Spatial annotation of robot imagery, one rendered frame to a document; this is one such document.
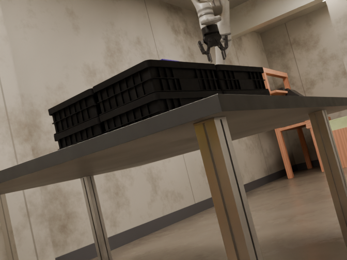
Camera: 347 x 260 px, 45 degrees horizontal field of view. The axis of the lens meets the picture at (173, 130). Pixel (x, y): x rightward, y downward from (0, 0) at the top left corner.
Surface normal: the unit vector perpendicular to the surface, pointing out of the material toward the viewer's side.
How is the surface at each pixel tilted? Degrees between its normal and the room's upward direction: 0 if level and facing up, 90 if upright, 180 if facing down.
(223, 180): 90
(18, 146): 90
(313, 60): 90
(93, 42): 90
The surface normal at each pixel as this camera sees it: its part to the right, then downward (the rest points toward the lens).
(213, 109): -0.56, 0.06
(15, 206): 0.79, -0.25
